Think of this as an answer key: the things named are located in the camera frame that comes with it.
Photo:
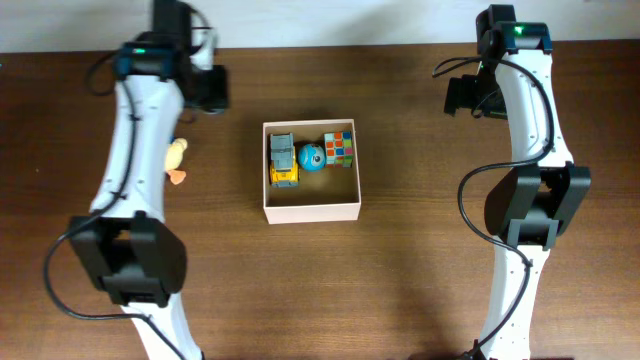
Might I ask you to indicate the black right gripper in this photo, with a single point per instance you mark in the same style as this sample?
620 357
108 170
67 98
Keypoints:
457 95

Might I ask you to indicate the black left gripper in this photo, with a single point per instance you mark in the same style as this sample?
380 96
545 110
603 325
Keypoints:
224 104

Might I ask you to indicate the yellow plush duck toy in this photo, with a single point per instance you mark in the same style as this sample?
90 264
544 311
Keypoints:
173 160

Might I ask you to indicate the yellow grey toy dump truck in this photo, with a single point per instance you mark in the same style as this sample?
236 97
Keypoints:
284 169

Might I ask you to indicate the blue number ten ball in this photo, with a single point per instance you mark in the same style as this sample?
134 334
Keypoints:
312 158

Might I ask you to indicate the multicoloured puzzle cube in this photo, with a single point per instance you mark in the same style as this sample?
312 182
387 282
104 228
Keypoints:
339 149

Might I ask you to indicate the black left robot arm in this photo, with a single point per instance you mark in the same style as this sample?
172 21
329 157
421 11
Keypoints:
124 244

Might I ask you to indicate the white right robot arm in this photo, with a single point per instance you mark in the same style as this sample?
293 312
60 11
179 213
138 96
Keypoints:
534 203

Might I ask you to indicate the pink open box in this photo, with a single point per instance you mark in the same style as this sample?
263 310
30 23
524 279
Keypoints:
331 194

